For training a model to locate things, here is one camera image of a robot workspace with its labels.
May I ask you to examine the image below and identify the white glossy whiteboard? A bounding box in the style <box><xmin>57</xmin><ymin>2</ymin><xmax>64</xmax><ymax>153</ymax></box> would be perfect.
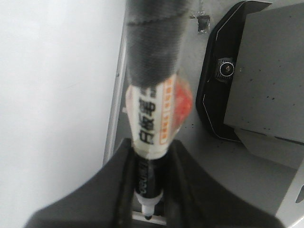
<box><xmin>0</xmin><ymin>0</ymin><xmax>125</xmax><ymax>213</ymax></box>

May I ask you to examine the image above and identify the black whiteboard marker pen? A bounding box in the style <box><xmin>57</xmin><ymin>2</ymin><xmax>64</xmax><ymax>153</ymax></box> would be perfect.
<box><xmin>125</xmin><ymin>0</ymin><xmax>192</xmax><ymax>220</ymax></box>

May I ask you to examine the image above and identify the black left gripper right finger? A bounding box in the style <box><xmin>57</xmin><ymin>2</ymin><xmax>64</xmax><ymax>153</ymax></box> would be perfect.
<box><xmin>164</xmin><ymin>140</ymin><xmax>284</xmax><ymax>228</ymax></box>

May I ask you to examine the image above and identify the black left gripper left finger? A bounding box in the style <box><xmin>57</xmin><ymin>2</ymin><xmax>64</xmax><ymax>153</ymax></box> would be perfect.
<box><xmin>25</xmin><ymin>139</ymin><xmax>135</xmax><ymax>228</ymax></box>

